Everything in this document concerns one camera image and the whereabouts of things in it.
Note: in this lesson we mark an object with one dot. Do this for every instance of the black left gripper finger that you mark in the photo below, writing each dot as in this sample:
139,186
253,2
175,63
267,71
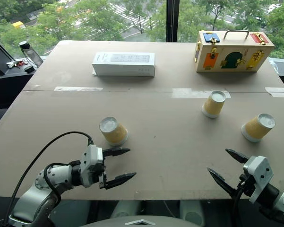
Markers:
120,179
117,151

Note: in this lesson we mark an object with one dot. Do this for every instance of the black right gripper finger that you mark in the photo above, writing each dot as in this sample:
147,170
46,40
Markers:
237,156
222,182

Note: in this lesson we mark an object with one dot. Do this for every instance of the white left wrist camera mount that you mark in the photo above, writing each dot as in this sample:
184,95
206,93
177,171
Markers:
91,157

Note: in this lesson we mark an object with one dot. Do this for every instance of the grey robot torso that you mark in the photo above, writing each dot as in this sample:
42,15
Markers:
137,222

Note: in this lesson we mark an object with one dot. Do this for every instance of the small black round object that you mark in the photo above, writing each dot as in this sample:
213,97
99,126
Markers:
29,68

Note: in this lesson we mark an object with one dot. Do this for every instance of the yellow paper cup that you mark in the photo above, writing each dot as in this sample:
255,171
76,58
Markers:
256,128
213,105
114,132

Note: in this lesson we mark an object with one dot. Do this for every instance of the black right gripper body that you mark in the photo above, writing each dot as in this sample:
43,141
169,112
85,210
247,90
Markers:
246,186

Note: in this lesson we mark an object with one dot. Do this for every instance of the white rounded robot leg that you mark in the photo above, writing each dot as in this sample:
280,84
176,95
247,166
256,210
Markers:
125,209
192,212

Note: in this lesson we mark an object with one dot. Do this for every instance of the white cardboard box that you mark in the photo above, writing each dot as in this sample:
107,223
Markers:
123,63

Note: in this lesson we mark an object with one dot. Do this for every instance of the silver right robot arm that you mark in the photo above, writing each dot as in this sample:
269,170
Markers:
282,203

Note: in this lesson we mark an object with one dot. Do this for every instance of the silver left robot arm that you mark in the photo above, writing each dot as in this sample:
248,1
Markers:
33,198

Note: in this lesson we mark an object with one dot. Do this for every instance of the bunch of keys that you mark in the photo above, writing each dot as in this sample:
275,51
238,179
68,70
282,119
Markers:
15,63

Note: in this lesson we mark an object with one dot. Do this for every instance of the dark window frame post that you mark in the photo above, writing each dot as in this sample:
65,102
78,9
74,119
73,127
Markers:
172,21

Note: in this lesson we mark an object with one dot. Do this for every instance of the clear bottle with black cap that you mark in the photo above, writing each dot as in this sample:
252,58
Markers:
31,55

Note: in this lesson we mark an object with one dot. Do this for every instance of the clear tape strip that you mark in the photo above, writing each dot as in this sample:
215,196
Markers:
277,92

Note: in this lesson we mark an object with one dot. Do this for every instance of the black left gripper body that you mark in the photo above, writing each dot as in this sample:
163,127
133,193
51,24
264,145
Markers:
98,169

